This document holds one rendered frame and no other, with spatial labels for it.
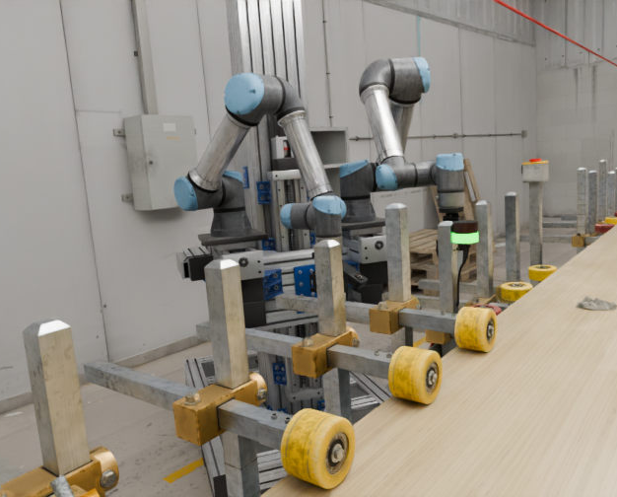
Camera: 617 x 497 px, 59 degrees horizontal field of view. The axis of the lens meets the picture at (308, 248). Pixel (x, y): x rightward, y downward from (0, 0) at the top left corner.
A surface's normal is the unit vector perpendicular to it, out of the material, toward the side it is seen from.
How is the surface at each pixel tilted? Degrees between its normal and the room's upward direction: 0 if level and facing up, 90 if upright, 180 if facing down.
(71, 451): 90
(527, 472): 0
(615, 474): 0
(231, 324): 90
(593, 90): 90
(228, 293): 90
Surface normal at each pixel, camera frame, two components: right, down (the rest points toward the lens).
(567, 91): -0.67, 0.16
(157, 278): 0.73, 0.05
